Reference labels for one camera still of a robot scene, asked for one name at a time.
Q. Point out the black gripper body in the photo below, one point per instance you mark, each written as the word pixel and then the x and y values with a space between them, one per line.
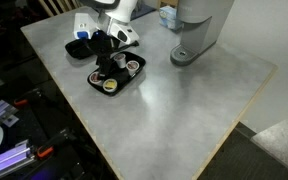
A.
pixel 104 43

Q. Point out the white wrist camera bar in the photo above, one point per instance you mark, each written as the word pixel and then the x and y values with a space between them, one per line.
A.
pixel 125 33

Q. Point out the wooden chair back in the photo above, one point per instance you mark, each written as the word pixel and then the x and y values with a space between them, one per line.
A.
pixel 59 5

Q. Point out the black plastic tray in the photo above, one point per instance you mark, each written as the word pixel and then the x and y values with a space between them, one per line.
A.
pixel 127 81
pixel 75 50

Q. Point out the light blue tissue box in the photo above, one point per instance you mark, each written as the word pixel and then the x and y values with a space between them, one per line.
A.
pixel 169 16

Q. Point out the red lid coffee pod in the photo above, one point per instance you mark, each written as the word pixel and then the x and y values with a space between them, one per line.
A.
pixel 94 78
pixel 120 61
pixel 132 67

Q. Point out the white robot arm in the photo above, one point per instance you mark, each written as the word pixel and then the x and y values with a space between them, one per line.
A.
pixel 117 8

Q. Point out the speckled grey countertop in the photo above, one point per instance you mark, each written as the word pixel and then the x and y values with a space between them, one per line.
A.
pixel 284 143

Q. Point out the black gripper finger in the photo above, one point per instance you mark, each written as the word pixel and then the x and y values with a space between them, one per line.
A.
pixel 100 63
pixel 108 71

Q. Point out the yellow lid coffee pod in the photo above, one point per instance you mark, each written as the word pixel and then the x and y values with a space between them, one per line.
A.
pixel 110 85

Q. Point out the grey coffee machine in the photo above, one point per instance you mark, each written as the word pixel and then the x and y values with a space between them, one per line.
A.
pixel 197 30

